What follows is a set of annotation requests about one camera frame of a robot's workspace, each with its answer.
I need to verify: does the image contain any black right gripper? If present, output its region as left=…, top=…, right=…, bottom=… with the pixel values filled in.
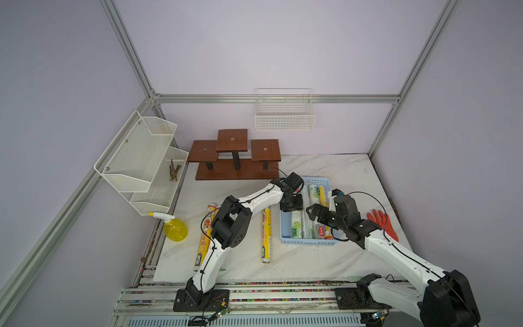
left=306, top=204, right=347, bottom=231

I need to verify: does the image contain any yellow wrap roll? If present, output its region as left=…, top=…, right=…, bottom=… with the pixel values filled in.
left=261, top=208, right=272, bottom=264
left=193, top=203, right=217, bottom=272
left=319, top=185, right=334, bottom=240

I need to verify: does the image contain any light blue plastic basket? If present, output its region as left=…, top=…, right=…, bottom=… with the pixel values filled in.
left=280, top=177, right=344, bottom=245

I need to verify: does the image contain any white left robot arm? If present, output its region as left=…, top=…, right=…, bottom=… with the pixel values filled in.
left=185, top=172, right=305, bottom=297

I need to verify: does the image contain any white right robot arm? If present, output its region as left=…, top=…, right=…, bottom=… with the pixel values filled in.
left=306, top=192, right=481, bottom=326

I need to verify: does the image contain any red rubber glove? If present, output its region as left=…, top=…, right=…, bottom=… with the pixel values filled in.
left=366, top=210, right=399, bottom=242

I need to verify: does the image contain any brown wooden tiered stand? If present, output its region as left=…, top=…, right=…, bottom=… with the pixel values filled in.
left=187, top=129, right=281, bottom=181

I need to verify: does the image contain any yellow spray bottle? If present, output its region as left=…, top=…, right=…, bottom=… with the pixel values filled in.
left=148, top=212, right=188, bottom=242

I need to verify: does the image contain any wooden clothespins bundle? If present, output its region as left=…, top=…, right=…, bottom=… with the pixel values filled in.
left=169, top=159, right=181, bottom=181

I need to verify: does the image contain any white mesh two-tier shelf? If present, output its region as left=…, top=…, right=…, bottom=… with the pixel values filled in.
left=93, top=111, right=189, bottom=216

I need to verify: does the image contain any white wire wall basket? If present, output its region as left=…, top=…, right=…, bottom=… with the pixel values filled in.
left=255, top=88, right=316, bottom=132

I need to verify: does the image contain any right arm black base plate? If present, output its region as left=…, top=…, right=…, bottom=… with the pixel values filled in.
left=335, top=273, right=391, bottom=310

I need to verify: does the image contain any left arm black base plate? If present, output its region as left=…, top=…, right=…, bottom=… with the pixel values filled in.
left=172, top=289, right=230, bottom=313

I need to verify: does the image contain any aluminium rail frame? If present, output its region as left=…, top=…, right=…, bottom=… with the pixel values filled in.
left=108, top=261, right=409, bottom=327

